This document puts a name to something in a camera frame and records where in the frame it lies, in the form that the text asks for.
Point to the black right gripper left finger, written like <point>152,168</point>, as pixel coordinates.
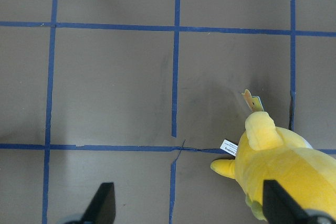
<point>102,208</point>

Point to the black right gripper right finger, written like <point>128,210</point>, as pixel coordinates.
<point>280,207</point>

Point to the yellow plush toy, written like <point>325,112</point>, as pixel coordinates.
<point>268,152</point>

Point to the cardboard hang tag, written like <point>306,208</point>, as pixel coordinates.
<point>253,102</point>

